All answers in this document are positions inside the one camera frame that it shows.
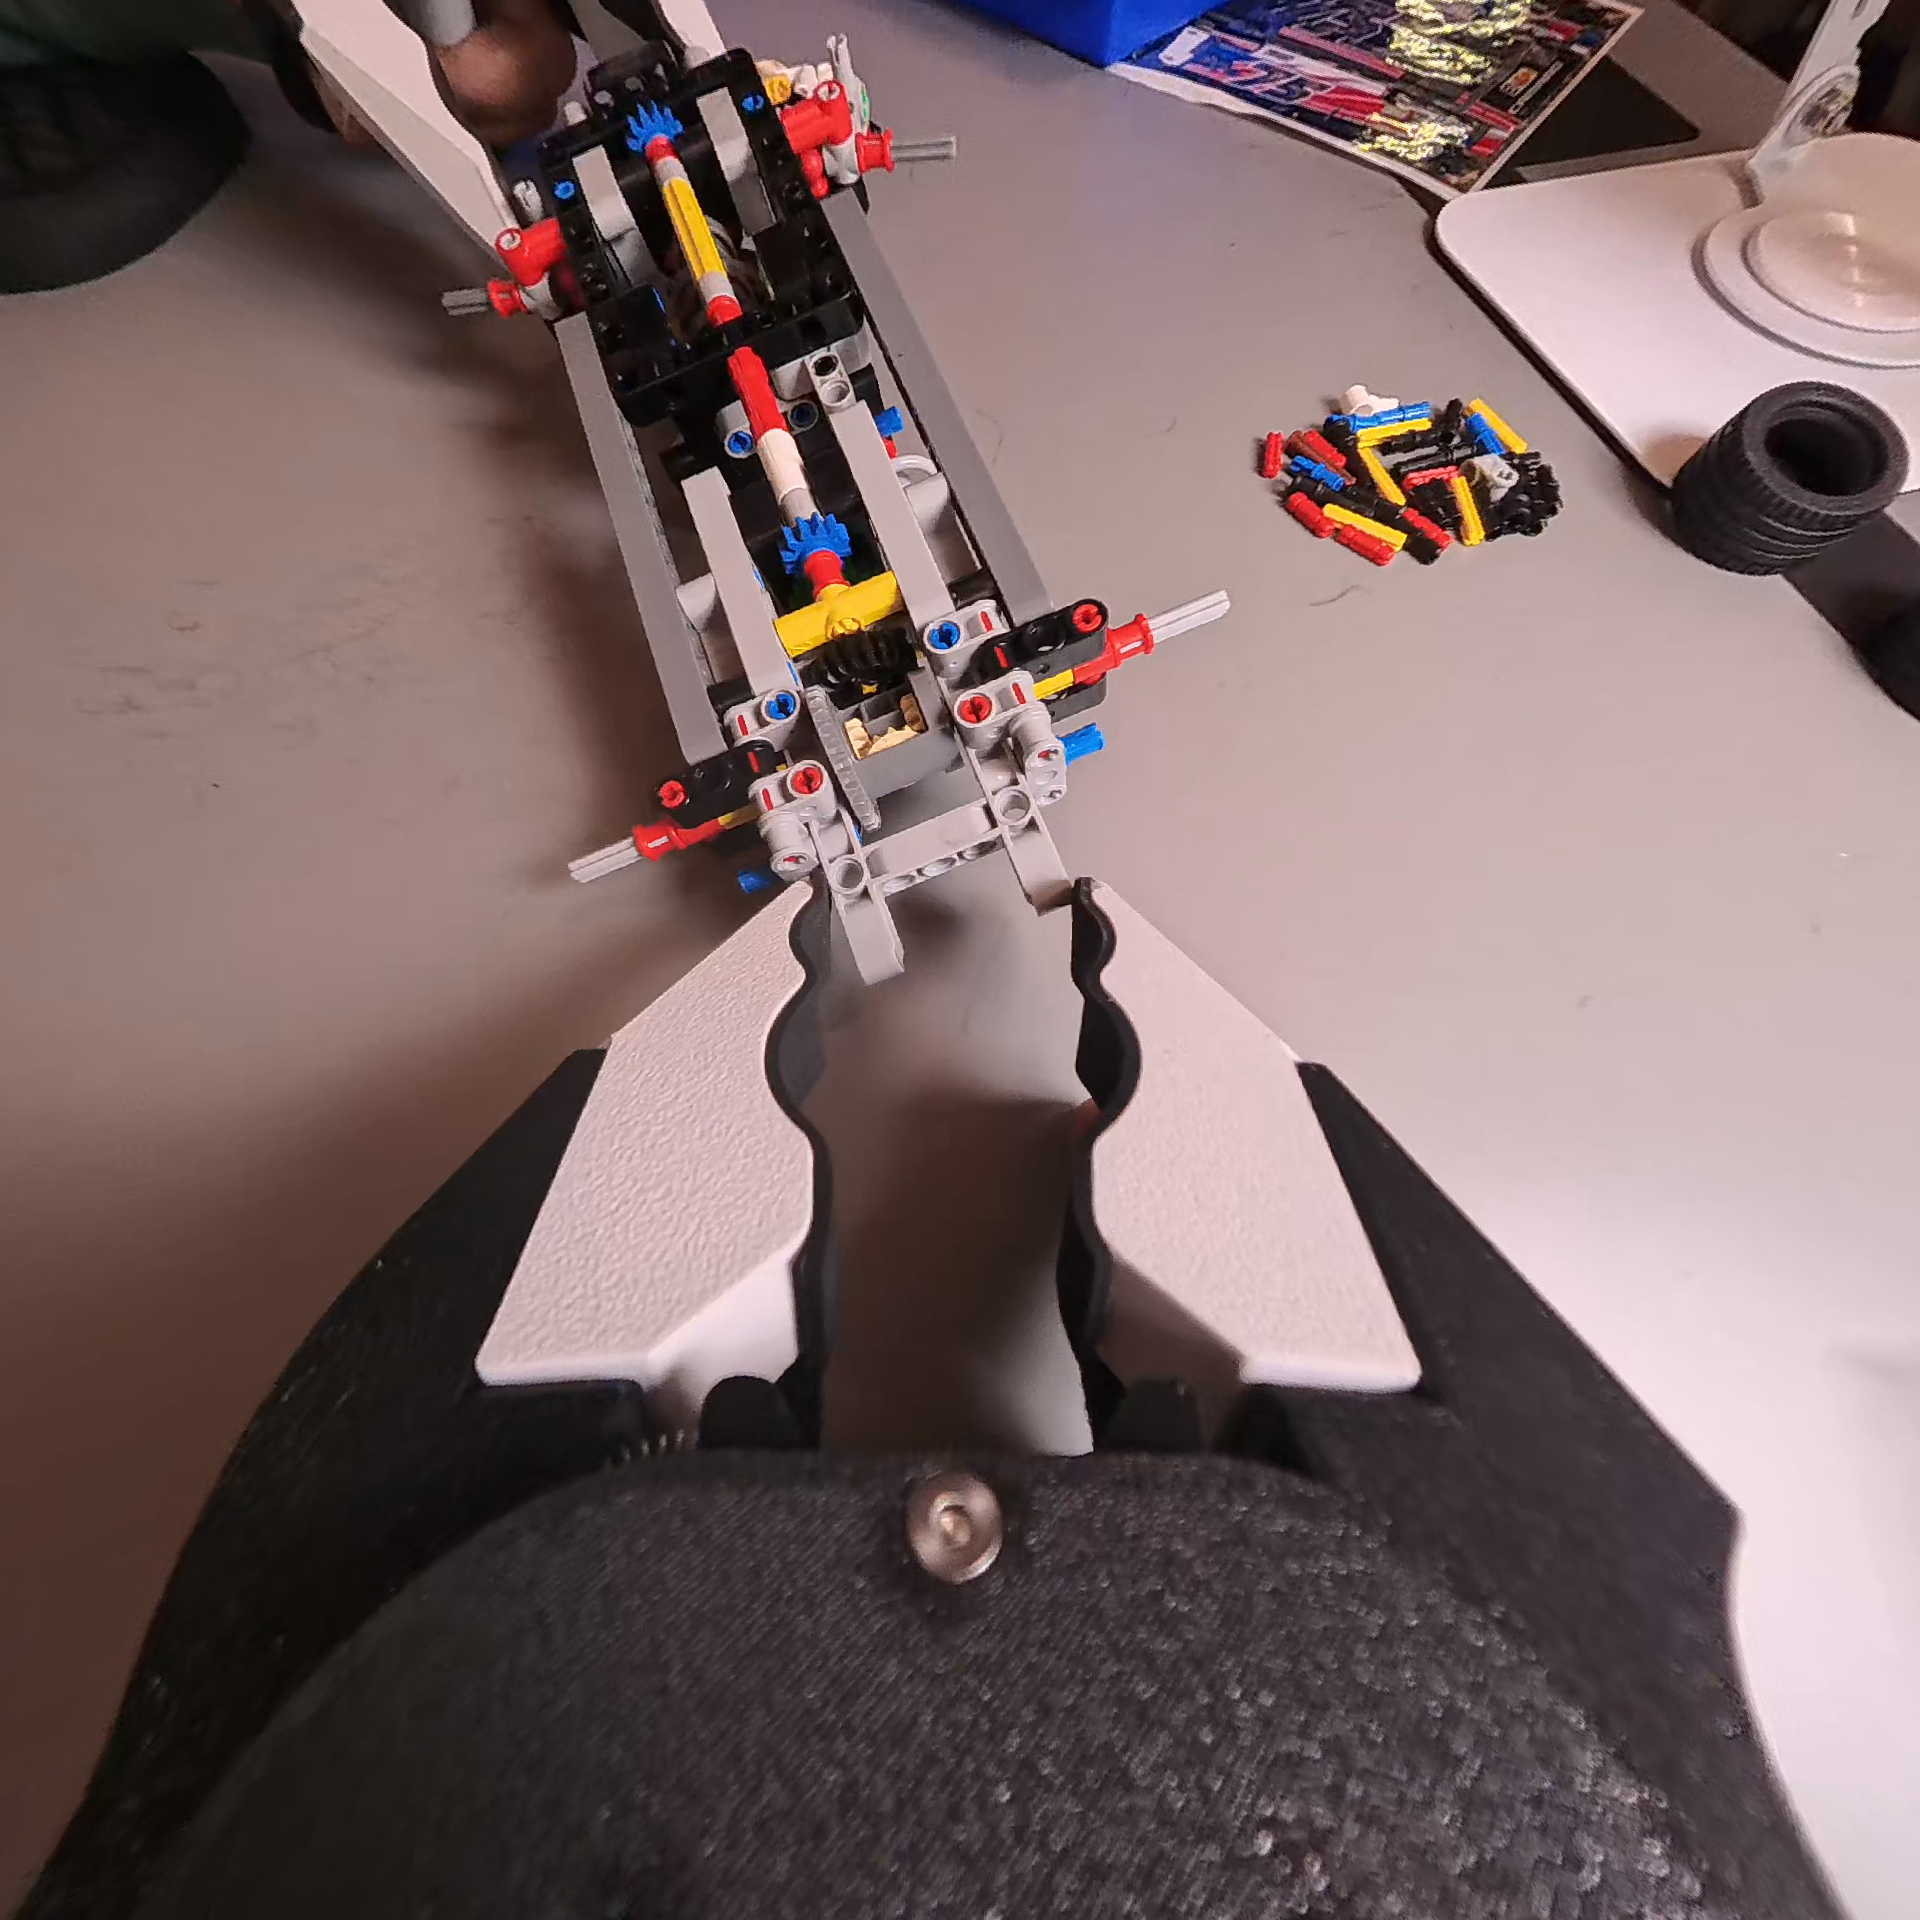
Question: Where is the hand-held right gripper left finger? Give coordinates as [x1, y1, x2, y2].
[478, 883, 833, 1413]

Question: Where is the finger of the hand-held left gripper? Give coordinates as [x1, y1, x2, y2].
[286, 0, 527, 269]
[576, 0, 730, 68]

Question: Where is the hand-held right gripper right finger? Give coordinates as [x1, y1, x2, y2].
[1053, 879, 1424, 1419]

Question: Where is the lego car chassis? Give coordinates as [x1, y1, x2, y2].
[438, 36, 1233, 990]

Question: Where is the pile of small lego pins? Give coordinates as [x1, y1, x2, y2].
[1257, 382, 1565, 568]

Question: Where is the person's left hand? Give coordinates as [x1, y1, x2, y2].
[431, 19, 585, 146]

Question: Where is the black knit garment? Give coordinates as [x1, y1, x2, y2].
[0, 56, 254, 296]

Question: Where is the blue plastic bin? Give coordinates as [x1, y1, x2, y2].
[950, 0, 1219, 68]

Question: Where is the colourful sticker sheet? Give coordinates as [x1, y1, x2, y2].
[1118, 0, 1648, 200]

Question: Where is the black rubber tire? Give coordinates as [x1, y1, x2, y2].
[1667, 382, 1920, 578]

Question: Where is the white stand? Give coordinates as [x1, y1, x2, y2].
[1430, 0, 1920, 493]

